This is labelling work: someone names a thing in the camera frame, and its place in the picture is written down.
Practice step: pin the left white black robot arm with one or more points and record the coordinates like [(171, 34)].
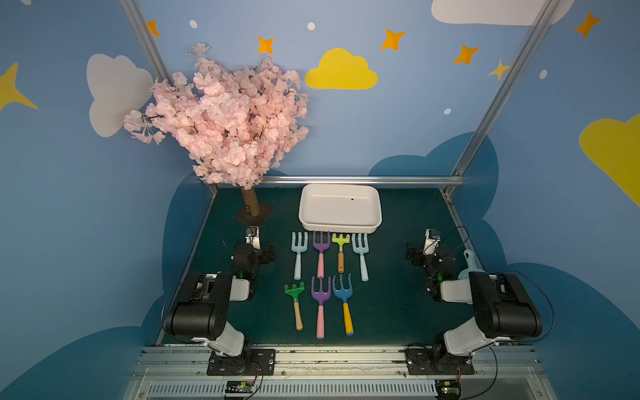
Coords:
[(199, 310)]

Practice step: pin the right control board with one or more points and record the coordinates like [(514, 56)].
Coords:
[(448, 390)]

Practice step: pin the pink cherry blossom tree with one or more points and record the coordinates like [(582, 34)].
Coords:
[(235, 125)]

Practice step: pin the light blue fork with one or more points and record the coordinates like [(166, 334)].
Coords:
[(299, 245), (360, 247)]

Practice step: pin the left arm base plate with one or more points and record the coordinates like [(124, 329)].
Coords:
[(250, 362)]

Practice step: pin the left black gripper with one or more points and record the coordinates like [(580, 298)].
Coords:
[(267, 253)]

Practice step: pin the purple rake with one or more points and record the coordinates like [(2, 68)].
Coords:
[(321, 297)]

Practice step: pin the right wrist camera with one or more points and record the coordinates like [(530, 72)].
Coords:
[(432, 239)]

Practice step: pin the aluminium rail front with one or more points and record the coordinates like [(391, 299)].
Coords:
[(338, 372)]

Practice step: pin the purple fork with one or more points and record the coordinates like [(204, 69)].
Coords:
[(322, 243)]

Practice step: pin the white plastic storage box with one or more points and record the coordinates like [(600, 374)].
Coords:
[(340, 208)]

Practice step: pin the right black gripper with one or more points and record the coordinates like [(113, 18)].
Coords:
[(415, 254)]

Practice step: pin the left control board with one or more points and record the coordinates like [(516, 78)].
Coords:
[(239, 388)]

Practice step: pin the aluminium frame back bar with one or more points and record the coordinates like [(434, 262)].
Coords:
[(402, 181)]

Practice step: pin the lime fork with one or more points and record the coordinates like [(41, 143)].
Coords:
[(341, 240)]

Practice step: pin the control board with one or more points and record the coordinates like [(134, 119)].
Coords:
[(448, 390), (239, 388)]

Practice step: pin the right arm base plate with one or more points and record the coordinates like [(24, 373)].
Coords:
[(424, 361)]

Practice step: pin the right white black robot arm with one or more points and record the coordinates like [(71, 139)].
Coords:
[(502, 309)]

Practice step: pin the blue rake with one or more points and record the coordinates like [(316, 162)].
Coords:
[(344, 293)]

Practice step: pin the light blue dustpan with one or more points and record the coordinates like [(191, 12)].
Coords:
[(473, 266)]

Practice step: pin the green rake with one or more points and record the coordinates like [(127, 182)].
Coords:
[(294, 291)]

